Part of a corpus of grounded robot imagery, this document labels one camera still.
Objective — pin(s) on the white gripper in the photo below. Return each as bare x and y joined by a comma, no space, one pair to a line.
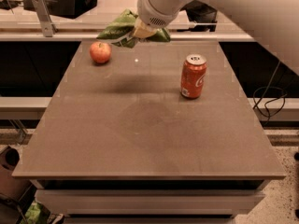
151,15

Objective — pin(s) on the green jalapeno chip bag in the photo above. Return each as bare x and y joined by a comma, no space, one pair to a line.
120,32

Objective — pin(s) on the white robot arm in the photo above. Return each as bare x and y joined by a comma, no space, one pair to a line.
274,24

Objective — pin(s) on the red apple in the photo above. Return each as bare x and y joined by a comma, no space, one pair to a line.
100,52

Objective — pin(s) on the green bag under table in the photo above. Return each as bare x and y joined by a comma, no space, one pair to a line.
37,213

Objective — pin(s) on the orange soda can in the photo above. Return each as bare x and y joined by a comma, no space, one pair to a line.
192,76

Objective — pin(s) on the brown cardboard box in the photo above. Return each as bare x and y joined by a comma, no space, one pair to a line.
11,187

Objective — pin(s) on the grey drawer under table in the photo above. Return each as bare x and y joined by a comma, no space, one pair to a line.
149,202

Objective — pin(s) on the left metal rail bracket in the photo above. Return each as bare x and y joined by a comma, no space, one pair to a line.
47,26

